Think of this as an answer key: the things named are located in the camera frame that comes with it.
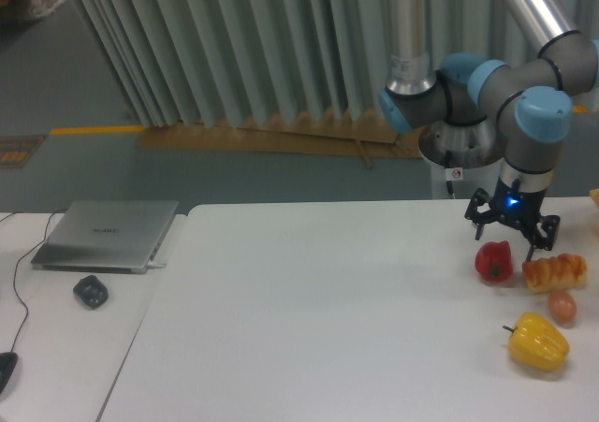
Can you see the brown egg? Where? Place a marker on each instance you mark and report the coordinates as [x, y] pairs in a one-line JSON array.
[[562, 307]]

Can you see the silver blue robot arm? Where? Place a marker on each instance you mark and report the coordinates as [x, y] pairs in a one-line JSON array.
[[530, 105]]

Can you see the grey folding partition screen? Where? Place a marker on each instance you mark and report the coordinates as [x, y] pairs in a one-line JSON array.
[[214, 61]]

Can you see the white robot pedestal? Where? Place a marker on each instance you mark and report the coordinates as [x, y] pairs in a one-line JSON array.
[[461, 158]]

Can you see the wicker basket edge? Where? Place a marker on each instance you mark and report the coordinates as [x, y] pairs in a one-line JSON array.
[[594, 195]]

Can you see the black computer mouse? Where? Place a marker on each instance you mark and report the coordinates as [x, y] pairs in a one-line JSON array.
[[8, 363]]

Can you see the silver closed laptop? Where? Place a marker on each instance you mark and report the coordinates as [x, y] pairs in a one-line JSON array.
[[121, 235]]

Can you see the glazed bread loaf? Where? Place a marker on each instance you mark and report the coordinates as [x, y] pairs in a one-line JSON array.
[[557, 273]]

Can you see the flat brown cardboard sheet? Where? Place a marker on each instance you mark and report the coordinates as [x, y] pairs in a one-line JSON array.
[[367, 138]]

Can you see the red bell pepper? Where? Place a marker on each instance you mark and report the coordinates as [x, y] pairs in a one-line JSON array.
[[493, 261]]

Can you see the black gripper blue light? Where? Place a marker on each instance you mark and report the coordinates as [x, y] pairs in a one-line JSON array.
[[517, 209]]

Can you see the yellow bell pepper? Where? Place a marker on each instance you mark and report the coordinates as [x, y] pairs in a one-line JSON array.
[[536, 343]]

